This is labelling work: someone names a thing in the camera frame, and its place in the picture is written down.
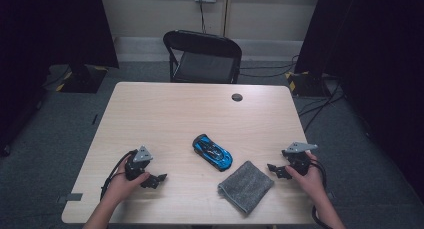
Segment right hand-held gripper black cable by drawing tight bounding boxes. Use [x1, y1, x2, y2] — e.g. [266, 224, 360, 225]
[308, 154, 334, 229]

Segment black stand base yellow tape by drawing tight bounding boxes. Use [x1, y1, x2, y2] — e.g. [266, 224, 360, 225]
[55, 64, 109, 94]
[284, 70, 332, 99]

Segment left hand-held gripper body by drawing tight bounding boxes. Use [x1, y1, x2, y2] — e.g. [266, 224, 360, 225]
[124, 145, 154, 182]

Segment blue and black toy car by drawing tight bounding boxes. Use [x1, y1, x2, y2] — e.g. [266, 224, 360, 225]
[192, 133, 234, 173]

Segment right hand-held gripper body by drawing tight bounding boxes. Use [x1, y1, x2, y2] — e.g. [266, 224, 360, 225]
[281, 141, 319, 177]

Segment grey tape strip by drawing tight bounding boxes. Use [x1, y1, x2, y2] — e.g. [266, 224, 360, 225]
[56, 192, 84, 204]

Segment person's left hand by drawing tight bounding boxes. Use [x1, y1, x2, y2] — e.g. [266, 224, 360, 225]
[103, 155, 151, 203]

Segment person's right hand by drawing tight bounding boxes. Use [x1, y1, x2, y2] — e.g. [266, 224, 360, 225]
[284, 152, 326, 198]

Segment black cable from wall socket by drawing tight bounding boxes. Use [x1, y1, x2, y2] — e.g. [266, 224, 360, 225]
[198, 0, 207, 34]

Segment black floor cables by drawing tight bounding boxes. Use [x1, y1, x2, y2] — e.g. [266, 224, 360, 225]
[239, 54, 346, 134]

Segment black folding chair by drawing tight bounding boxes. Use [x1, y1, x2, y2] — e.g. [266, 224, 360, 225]
[162, 29, 243, 85]

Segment left hand-held gripper black cable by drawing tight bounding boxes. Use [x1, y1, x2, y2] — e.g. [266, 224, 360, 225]
[99, 149, 138, 202]

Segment hand-held gripper black cable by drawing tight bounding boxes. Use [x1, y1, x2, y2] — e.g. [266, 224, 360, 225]
[99, 149, 138, 202]
[308, 154, 334, 229]

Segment grey terry cloth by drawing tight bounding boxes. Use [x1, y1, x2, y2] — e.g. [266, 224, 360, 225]
[217, 160, 275, 215]

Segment black curtain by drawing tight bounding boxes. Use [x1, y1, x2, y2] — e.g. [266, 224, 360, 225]
[294, 0, 424, 203]
[0, 0, 120, 157]

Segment thin vertical wall conduit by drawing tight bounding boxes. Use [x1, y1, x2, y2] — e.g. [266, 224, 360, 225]
[222, 0, 232, 37]

